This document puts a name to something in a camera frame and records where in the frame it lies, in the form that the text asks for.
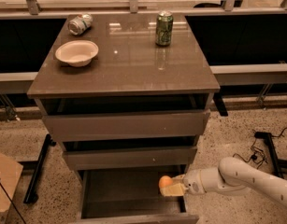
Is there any grey drawer cabinet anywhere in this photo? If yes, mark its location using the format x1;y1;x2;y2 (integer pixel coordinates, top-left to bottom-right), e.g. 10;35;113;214
26;13;221;224

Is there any black left table leg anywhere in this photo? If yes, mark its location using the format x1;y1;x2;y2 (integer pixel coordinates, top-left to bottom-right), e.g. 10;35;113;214
22;133;55;204

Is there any open grey bottom drawer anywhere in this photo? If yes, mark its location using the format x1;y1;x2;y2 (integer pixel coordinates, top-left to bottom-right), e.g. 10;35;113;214
71;165;199;224

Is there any white paper bowl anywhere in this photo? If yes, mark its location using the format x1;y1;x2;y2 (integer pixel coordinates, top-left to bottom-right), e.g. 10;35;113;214
55;40;99;67

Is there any black table leg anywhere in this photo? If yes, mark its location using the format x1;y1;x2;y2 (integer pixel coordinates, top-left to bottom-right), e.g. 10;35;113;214
254;132;287;178
22;133;55;204

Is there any orange fruit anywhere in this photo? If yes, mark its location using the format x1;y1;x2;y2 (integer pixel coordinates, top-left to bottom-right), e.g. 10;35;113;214
159;175;173;189

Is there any lying silver green soda can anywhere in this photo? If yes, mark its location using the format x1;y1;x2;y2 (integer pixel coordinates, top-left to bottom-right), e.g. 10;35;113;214
68;14;93;35

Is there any black cable on floor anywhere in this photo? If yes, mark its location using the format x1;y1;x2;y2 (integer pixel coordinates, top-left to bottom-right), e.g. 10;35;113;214
231;126;287;173

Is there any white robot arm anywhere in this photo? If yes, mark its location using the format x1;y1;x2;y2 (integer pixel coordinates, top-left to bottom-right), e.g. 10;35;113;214
158;157;287;209

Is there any black right table leg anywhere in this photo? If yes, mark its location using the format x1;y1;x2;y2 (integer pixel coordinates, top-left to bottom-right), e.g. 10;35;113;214
254;132;287;178

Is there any cardboard box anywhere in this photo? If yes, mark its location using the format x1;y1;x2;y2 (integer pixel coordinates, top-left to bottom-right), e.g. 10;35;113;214
0;152;22;224

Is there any upright green soda can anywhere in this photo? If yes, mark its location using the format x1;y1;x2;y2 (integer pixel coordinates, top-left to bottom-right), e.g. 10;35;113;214
155;10;173;46

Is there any grey middle drawer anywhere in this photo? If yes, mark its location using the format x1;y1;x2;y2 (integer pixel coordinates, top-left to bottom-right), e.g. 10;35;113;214
63;147;196;171

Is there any grey top drawer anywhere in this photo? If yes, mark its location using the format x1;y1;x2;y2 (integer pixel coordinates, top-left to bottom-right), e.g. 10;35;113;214
43;110;209;142

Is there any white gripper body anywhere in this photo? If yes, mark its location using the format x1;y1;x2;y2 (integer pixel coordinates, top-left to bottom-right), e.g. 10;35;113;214
183;169;207;195

